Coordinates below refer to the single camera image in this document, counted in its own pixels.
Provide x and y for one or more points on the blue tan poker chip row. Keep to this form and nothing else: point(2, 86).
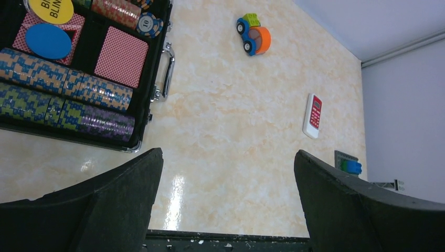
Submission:
point(30, 71)

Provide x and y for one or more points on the grey brick baseplate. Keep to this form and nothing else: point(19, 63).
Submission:
point(340, 156)

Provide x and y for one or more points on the red tan poker chip row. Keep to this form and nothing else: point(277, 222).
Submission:
point(132, 14)

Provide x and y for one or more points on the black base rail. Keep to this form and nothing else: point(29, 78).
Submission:
point(167, 240)

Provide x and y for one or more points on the green purple poker chip row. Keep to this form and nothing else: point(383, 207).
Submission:
point(37, 107)

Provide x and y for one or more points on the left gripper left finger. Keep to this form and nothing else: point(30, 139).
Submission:
point(109, 212)

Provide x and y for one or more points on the yellow round dealer button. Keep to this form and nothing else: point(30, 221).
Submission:
point(53, 11)

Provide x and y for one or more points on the blue brick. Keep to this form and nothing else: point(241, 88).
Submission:
point(351, 167)

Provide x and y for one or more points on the red playing card deck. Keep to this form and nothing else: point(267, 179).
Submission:
point(121, 58)

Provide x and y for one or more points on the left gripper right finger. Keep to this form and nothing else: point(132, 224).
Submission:
point(346, 213)

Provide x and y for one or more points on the black open case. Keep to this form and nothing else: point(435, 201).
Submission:
point(85, 59)

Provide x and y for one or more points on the colourful toy car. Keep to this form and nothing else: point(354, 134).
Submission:
point(256, 38)

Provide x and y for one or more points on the blue round dealer button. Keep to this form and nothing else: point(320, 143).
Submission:
point(48, 41)

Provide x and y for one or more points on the white remote control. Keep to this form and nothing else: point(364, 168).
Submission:
point(311, 124)

